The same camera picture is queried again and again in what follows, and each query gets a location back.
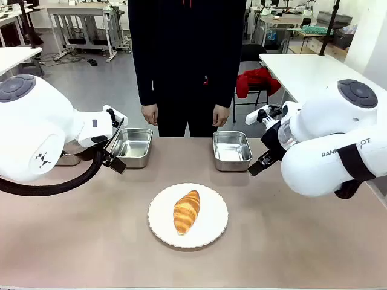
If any golden croissant bread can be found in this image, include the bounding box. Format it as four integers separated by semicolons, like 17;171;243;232
173;190;201;237

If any grey storage box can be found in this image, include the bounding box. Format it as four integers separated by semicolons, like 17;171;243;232
317;11;353;31

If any black stand pole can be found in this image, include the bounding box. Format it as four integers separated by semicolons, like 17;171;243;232
18;0;37;50
319;0;341;57

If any steel rectangular container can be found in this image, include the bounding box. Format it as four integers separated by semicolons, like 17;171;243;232
212;130;253;173
108;127;154;169

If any large white table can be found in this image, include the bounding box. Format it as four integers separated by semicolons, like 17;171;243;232
259;53;376;105

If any person's right forearm dark sleeve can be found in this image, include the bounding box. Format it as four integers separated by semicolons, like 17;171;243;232
132;51;158;106

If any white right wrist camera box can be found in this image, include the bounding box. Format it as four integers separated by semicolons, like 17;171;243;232
245;105;272;126

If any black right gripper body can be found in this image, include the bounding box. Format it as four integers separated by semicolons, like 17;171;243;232
260;120;287;161

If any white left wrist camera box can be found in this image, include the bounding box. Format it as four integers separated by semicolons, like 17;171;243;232
102;104;128;127

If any person's right hand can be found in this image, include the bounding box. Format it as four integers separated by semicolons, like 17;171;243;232
141;104;159;127

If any person's left forearm dark sleeve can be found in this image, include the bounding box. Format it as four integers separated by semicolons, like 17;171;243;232
213;51;242;108

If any white background desk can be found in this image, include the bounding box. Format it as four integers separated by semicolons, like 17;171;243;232
47;2;122;63

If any black strap on right arm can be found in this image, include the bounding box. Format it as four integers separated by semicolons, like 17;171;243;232
334;144;376;199

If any green rack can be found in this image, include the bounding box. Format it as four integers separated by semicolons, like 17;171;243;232
301;25;329;36

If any person's dark clothed torso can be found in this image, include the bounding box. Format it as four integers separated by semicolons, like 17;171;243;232
128;0;247;138

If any white scalloped plate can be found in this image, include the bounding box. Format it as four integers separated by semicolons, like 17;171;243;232
148;182;229;250

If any black braided cable sleeve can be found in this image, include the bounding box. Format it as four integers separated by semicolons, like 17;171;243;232
0;147;105;197

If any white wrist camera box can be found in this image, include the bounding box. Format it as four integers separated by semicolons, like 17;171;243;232
102;104;128;127
245;105;272;126

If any black chair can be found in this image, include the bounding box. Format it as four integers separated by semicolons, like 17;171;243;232
232;43;273;123

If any small white table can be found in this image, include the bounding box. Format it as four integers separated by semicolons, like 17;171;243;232
0;47;43;77

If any red cloth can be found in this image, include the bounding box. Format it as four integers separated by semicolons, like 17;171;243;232
236;68;282;99

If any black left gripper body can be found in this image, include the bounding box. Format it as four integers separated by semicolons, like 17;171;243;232
101;117;125;166

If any background workbench with equipment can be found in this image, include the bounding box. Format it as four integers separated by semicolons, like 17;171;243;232
258;11;307;47

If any person's left hand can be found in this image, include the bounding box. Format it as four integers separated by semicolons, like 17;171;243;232
212;104;229;128

